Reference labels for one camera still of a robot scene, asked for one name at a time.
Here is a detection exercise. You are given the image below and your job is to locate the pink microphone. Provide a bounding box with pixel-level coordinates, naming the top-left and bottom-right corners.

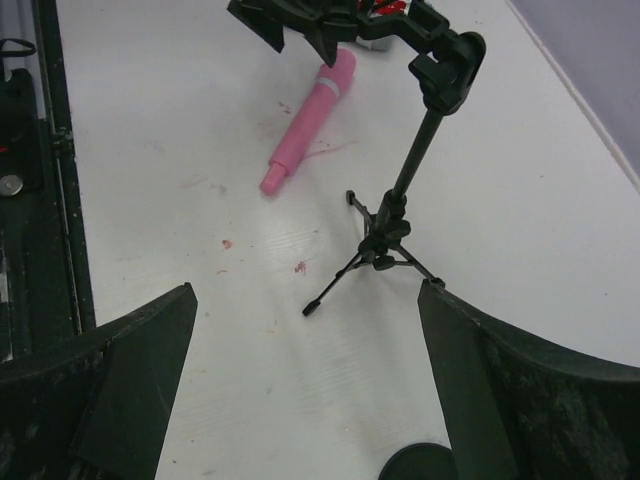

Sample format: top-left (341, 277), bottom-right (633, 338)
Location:
top-left (260, 48), bottom-right (356, 196)

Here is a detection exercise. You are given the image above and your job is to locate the red glitter microphone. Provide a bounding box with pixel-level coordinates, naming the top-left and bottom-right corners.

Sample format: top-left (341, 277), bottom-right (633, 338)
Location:
top-left (358, 0), bottom-right (411, 18)

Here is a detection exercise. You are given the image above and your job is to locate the black tripod shock-mount stand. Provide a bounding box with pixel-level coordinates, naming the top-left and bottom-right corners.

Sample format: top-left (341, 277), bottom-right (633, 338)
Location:
top-left (226, 1), bottom-right (486, 317)

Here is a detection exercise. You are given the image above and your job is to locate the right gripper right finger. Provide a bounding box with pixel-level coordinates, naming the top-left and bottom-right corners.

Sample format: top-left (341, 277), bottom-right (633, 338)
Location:
top-left (418, 282), bottom-right (639, 479)

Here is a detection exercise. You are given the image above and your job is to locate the black round-base stand front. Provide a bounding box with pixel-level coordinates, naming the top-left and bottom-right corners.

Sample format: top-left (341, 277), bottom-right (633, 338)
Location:
top-left (378, 443), bottom-right (458, 480)

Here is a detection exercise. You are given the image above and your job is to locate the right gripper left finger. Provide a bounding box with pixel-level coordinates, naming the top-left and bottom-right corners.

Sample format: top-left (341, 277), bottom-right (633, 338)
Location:
top-left (1, 283), bottom-right (198, 479)

